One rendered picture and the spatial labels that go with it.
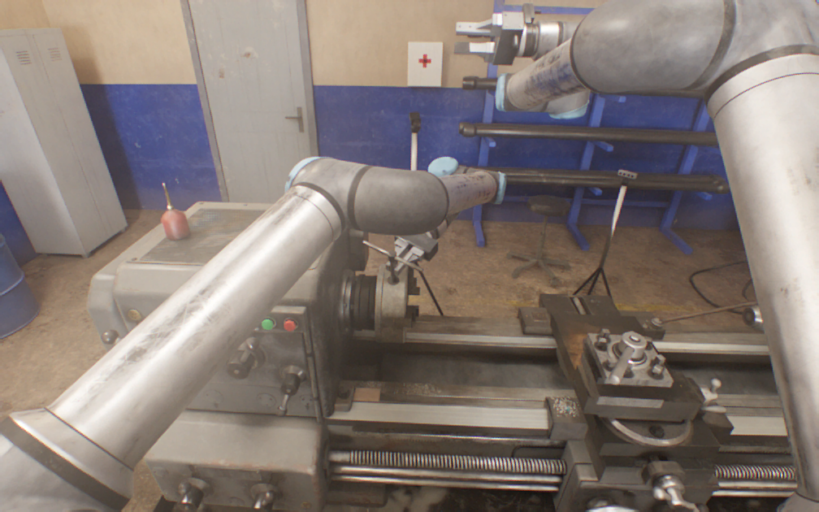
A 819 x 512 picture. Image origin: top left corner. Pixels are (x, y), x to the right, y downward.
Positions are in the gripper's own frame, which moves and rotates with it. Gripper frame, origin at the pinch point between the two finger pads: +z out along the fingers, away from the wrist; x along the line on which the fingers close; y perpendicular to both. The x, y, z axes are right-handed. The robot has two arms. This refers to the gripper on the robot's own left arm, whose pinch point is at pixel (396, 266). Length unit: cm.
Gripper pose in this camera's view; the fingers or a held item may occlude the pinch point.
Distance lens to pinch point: 120.0
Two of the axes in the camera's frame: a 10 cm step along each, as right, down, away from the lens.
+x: 8.2, 4.3, -3.7
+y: -0.3, -6.2, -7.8
